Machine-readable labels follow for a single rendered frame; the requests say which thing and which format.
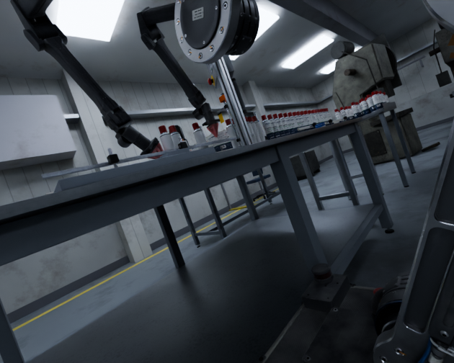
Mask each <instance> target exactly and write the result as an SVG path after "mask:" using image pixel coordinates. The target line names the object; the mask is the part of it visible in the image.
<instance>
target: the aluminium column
mask: <svg viewBox="0 0 454 363"><path fill-rule="evenodd" d="M213 66H214V68H215V72H216V74H217V76H218V80H219V82H220V84H221V88H222V90H223V93H224V96H225V98H226V101H227V104H228V107H229V109H230V112H231V115H232V118H233V121H234V123H235V126H236V129H237V131H238V134H239V137H240V139H241V143H242V145H243V146H245V145H251V144H254V141H253V139H252V135H251V133H250V131H249V127H248V125H247V123H246V119H245V116H244V113H243V111H242V108H241V105H240V103H239V100H238V97H237V95H236V92H235V89H234V87H233V84H232V81H231V77H230V76H229V73H228V69H227V68H226V64H225V61H224V59H223V57H222V58H221V59H220V60H218V61H216V62H214V63H213Z"/></svg>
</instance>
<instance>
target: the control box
mask: <svg viewBox="0 0 454 363"><path fill-rule="evenodd" d="M223 59H224V61H225V64H226V68H227V69H228V73H229V76H230V77H231V79H232V76H233V72H234V69H233V66H232V63H231V59H230V58H229V55H224V56H223ZM206 66H207V68H208V71H209V74H210V77H211V79H212V80H213V85H214V87H215V88H216V89H218V88H221V84H220V82H219V80H218V76H217V74H216V72H215V68H214V66H213V72H212V73H211V71H210V64H209V65H208V64H206Z"/></svg>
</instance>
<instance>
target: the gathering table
mask: <svg viewBox="0 0 454 363"><path fill-rule="evenodd" d="M382 105H383V108H382V109H380V110H377V111H375V112H372V113H370V114H368V115H365V116H362V120H361V121H359V122H362V121H364V120H367V119H370V118H372V117H375V116H377V115H379V118H380V121H381V124H382V126H383V129H384V132H385V134H386V138H387V140H388V144H389V146H390V149H391V152H392V154H393V158H394V161H395V163H396V166H397V169H398V171H399V175H400V177H401V180H402V183H403V186H404V187H409V183H408V181H407V179H406V175H405V173H404V169H403V167H402V165H401V161H400V158H399V155H398V153H397V150H396V147H395V144H394V142H393V138H392V136H391V132H390V130H389V128H388V124H387V122H386V118H385V116H384V113H385V112H388V111H390V113H391V116H392V119H393V123H394V125H395V127H396V131H397V133H398V136H399V139H400V141H401V145H402V148H403V150H404V153H405V156H406V160H407V162H408V164H409V168H410V170H411V173H412V174H414V173H416V171H415V168H414V164H413V162H412V160H411V156H410V154H409V150H408V148H407V146H406V142H405V140H404V136H403V134H402V131H401V128H400V125H399V121H398V120H397V117H396V113H395V111H394V109H395V108H397V107H396V103H395V102H388V103H382ZM359 122H357V123H359ZM337 142H338V144H339V141H338V138H337ZM339 147H340V150H341V152H342V149H341V146H340V144H339ZM342 155H343V152H342ZM343 158H344V155H343ZM344 162H345V164H346V166H347V163H346V161H345V158H344ZM347 170H348V172H349V175H350V171H349V169H348V167H347ZM350 176H351V175H350Z"/></svg>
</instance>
